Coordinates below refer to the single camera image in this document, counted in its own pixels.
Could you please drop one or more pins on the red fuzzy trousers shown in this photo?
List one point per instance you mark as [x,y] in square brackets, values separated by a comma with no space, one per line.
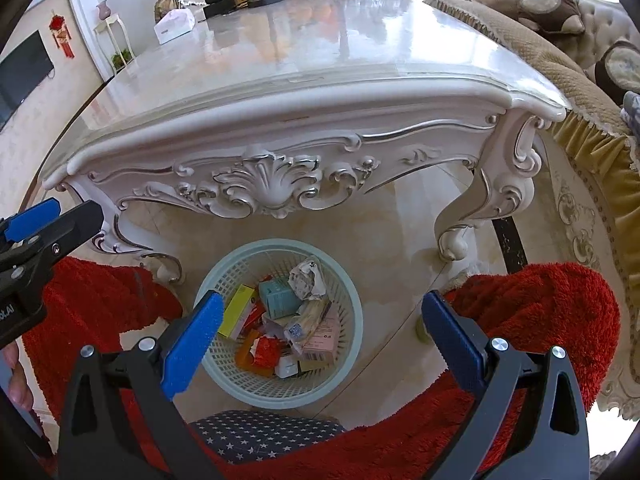
[408,408]

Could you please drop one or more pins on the red wrapper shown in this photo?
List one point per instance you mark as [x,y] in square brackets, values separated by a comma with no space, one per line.
[267,351]

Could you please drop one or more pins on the star patterned blue slipper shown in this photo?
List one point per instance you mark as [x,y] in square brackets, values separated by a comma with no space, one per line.
[240,436]

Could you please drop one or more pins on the round sofa cushion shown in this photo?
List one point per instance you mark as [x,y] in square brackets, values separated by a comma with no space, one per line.
[551,17]

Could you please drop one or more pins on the white paper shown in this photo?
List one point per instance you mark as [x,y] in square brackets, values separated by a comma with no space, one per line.
[306,280]

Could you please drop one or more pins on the red chinese knot decoration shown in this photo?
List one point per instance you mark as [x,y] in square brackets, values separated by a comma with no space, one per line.
[61,34]

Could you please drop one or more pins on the clear plastic snack wrapper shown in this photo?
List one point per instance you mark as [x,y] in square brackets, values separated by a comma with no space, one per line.
[300,329]

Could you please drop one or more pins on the white charger box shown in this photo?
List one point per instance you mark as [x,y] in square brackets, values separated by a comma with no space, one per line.
[287,367]

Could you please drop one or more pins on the wall television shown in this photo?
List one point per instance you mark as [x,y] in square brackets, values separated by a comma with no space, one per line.
[21,72]

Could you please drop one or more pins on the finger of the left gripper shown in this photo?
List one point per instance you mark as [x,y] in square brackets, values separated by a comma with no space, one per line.
[68,232]
[29,222]

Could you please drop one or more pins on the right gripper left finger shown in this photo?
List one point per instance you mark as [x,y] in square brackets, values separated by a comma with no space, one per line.
[97,439]

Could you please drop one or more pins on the white side stand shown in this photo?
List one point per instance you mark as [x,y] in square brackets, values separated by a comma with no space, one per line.
[113,39]

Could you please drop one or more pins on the pink barcode box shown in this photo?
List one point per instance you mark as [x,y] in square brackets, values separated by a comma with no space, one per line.
[321,347]

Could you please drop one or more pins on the pale green waste basket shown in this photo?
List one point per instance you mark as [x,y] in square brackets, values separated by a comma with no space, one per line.
[260,261]

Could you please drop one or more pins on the teal bear box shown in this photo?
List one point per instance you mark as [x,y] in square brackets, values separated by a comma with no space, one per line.
[278,298]

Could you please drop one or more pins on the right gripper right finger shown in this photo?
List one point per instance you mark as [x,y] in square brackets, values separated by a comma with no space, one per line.
[527,419]

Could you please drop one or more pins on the yellow-green small box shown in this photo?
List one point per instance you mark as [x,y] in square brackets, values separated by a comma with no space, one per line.
[237,311]

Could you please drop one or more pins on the ornate white coffee table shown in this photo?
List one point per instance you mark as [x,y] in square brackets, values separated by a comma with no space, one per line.
[300,106]

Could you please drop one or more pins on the beige fringed sofa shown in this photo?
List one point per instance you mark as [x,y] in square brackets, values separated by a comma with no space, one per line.
[594,156]

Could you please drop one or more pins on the orange square box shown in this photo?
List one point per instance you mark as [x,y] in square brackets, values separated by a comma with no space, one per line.
[245,361]

